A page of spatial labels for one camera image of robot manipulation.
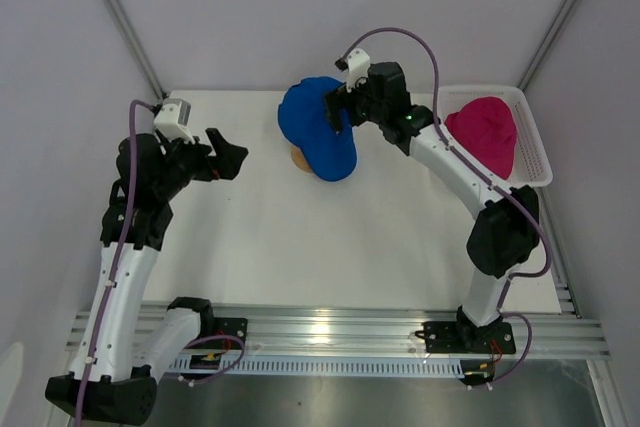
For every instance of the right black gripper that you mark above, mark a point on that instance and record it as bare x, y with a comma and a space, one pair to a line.
335, 101

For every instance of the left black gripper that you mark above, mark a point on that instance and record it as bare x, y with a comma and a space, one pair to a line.
232, 155

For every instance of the blue cap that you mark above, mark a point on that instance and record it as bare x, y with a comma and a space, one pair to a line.
301, 117

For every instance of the pink cap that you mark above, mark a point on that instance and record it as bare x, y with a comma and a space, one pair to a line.
486, 129

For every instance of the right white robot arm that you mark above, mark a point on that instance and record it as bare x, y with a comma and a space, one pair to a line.
506, 226

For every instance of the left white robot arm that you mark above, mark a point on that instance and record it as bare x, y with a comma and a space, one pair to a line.
110, 379

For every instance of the wooden hat stand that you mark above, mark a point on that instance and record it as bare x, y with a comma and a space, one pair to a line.
299, 160

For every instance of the white plastic basket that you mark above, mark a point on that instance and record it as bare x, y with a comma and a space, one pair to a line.
531, 165

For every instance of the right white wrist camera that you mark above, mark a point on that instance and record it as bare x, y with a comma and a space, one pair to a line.
355, 64

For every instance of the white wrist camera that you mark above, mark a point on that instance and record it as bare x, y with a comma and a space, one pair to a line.
171, 121
355, 64

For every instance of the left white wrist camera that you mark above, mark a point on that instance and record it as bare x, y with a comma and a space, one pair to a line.
171, 121

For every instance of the white slotted cable duct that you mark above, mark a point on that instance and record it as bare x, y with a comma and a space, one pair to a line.
421, 366

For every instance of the left aluminium frame post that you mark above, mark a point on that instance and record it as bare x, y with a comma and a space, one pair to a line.
134, 46

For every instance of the aluminium frame post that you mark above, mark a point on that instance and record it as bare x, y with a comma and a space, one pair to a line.
134, 46
553, 32

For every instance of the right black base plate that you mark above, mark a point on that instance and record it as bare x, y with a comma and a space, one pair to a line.
458, 337

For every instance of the right aluminium frame post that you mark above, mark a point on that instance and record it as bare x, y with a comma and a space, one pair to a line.
553, 32

